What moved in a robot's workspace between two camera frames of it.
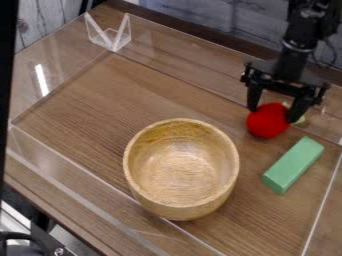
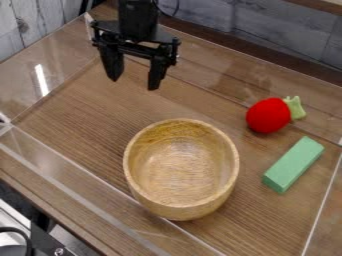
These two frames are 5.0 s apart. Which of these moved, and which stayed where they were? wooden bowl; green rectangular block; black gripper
Moved: black gripper
Stayed: wooden bowl; green rectangular block
